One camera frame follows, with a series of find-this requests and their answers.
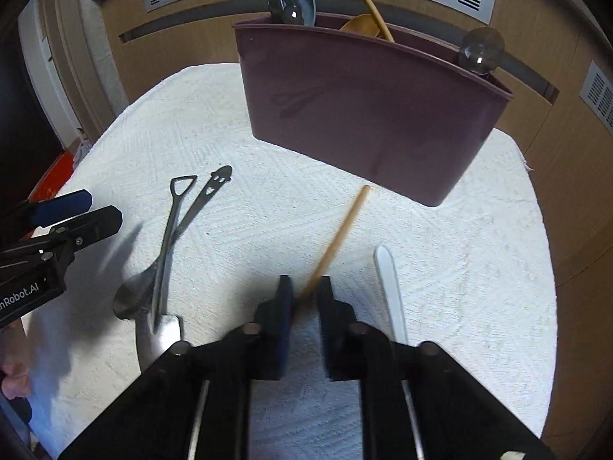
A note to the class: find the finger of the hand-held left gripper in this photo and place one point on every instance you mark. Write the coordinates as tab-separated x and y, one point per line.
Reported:
62	206
91	227

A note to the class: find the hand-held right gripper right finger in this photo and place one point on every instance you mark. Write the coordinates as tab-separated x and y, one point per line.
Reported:
322	340

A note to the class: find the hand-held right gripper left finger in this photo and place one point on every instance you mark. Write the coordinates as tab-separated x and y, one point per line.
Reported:
287	340

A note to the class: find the metal shovel-shaped spoon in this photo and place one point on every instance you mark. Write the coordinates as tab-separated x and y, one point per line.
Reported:
165	258

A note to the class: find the wooden chopstick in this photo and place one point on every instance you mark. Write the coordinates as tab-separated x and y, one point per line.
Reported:
371	5
342	235

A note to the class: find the maroon plastic utensil holder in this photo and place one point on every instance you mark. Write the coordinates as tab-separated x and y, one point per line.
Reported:
364	115

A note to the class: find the blue plastic spoon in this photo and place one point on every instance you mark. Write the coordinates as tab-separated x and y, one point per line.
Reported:
304	2

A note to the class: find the wooden spoon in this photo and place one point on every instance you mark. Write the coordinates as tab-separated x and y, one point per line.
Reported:
364	26

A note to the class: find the person's left hand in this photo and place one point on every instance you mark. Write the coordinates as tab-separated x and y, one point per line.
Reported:
14	373

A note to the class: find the red box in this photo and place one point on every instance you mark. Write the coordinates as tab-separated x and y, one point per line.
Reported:
50	177

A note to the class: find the white textured table cloth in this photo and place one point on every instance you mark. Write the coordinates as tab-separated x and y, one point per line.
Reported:
287	191

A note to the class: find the short grey cabinet vent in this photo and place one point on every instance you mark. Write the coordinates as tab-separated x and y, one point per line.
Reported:
598	96

